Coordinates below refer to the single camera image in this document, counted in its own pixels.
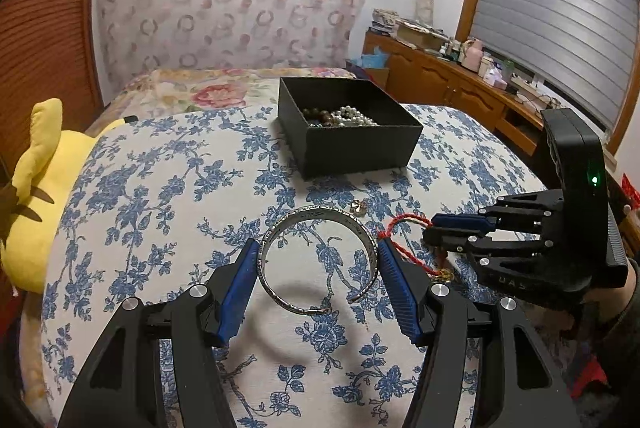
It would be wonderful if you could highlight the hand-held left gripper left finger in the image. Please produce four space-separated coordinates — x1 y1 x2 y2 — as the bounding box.
57 238 261 428

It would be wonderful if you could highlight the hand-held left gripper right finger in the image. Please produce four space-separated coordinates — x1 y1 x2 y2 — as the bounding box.
376 238 583 428

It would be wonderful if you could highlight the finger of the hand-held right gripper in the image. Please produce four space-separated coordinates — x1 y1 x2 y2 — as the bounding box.
422 228 586 300
432 191 568 239

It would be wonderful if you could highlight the red string charm bracelet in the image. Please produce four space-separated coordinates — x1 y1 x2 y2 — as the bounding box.
377 213 453 284

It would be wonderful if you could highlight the engraved silver bangle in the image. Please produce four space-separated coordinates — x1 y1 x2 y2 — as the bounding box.
257 207 377 314

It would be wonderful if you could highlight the black cardboard box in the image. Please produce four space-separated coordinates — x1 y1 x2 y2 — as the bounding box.
277 77 425 179

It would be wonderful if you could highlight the white pearl necklace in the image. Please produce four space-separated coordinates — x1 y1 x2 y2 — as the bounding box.
327 106 379 127

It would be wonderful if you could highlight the brown wooden bead bracelet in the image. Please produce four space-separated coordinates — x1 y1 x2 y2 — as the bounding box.
302 107 333 127

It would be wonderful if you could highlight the person's right forearm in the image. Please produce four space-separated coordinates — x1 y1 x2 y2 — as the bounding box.
590 258 640 409

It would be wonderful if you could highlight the white power strip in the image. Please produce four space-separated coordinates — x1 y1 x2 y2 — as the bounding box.
510 76 543 99

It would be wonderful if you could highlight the pink tissue box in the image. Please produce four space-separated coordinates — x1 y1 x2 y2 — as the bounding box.
482 68 508 90

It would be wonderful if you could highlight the blue floral tablecloth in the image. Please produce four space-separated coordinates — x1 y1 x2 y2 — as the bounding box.
42 103 576 428

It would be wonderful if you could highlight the long wooden cabinet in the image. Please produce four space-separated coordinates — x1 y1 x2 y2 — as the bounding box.
362 31 551 149

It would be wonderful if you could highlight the pink thermos jug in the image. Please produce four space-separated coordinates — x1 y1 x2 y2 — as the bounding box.
461 38 483 70

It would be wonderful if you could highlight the grey window blind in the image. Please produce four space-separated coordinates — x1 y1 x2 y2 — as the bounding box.
470 0 640 134

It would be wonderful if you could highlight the dark blue bedspread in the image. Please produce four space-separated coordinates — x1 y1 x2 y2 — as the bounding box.
345 61 373 82

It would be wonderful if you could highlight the blue plastic bag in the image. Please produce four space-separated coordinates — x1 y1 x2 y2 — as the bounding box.
350 48 390 69

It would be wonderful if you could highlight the open cardboard box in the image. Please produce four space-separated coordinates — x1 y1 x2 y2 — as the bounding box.
395 21 446 52

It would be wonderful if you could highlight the floral bed blanket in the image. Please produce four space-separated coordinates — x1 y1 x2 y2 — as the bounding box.
82 67 358 134

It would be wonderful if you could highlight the stack of papers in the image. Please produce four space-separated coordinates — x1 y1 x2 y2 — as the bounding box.
370 8 401 34

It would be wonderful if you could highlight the yellow plush toy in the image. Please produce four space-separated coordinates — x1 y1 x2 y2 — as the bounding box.
0 98 138 294

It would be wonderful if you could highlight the brown slatted wooden wardrobe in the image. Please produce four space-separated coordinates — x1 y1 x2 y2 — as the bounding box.
0 0 106 179

